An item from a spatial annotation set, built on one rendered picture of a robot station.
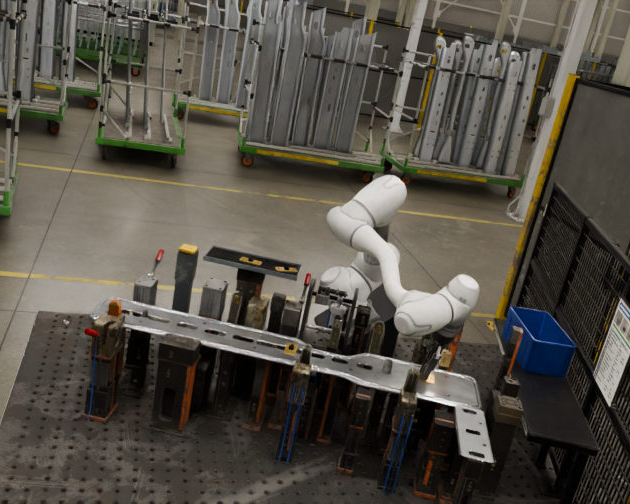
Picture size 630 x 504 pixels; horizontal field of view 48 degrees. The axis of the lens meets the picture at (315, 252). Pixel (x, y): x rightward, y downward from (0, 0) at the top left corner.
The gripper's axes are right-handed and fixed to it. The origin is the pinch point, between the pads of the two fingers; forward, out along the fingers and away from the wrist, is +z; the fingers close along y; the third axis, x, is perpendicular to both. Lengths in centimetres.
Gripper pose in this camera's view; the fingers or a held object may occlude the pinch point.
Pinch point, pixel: (426, 369)
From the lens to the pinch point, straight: 247.1
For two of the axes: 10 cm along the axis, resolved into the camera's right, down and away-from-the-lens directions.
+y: -1.9, 6.0, -7.8
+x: 9.6, 2.8, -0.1
